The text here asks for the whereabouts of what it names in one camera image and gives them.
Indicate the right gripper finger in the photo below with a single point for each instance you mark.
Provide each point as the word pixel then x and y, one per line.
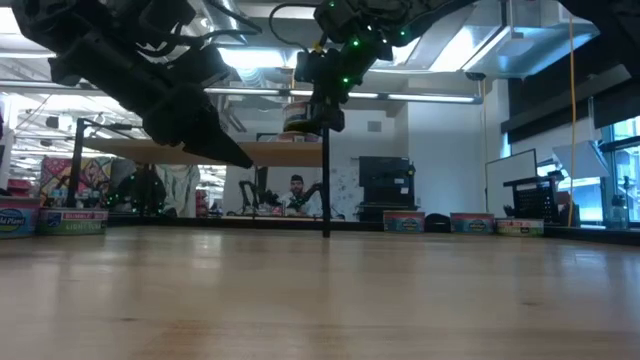
pixel 330 116

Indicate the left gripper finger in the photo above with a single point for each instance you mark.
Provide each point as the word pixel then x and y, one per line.
pixel 190 125

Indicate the Bumble Bee tuna can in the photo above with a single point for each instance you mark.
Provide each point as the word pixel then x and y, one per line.
pixel 72 222
pixel 520 228

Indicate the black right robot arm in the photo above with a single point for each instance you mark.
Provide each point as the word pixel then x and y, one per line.
pixel 400 12

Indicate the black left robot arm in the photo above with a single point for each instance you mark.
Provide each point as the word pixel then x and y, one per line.
pixel 75 20

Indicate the background black robot arm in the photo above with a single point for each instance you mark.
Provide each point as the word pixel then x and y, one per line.
pixel 140 192
pixel 252 195
pixel 312 192

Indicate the wooden shelf board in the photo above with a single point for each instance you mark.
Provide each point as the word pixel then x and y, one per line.
pixel 115 150

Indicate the wooden raised shelf platform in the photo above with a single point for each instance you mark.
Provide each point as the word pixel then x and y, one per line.
pixel 325 200

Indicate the white hanging garment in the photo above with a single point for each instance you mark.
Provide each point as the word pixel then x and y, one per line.
pixel 180 187

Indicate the person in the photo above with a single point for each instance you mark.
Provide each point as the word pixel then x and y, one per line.
pixel 297 187

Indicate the black monitor cart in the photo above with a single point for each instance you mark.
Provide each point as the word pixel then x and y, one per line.
pixel 385 175

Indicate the long ceiling light strip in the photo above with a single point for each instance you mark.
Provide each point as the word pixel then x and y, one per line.
pixel 425 97
pixel 25 84

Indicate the colourful patterned cloth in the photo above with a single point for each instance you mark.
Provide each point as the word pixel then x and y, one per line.
pixel 60 172

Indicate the white board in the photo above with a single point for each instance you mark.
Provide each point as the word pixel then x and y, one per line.
pixel 510 180

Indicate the white angled panel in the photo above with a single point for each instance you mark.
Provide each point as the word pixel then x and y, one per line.
pixel 582 160

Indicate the glass window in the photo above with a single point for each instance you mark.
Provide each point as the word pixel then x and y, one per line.
pixel 627 190

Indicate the grey wall vent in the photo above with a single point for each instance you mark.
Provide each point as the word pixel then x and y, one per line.
pixel 374 127

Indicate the white wall poster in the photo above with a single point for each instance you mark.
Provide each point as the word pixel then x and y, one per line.
pixel 345 187

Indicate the black aluminium table frame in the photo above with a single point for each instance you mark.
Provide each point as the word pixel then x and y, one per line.
pixel 200 223

